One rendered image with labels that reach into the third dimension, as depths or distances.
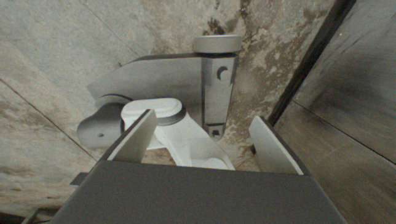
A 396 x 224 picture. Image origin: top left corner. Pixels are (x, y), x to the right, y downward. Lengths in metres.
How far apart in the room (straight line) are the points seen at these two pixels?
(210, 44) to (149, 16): 0.31
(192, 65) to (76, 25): 0.52
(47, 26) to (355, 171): 1.41
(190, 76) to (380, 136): 0.73
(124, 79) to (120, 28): 0.24
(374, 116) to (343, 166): 0.24
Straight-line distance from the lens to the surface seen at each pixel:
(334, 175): 0.86
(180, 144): 0.32
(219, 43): 0.44
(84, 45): 0.77
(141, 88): 0.53
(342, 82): 0.79
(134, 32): 0.66
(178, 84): 0.49
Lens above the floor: 0.62
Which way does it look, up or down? 53 degrees down
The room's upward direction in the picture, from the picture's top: 169 degrees clockwise
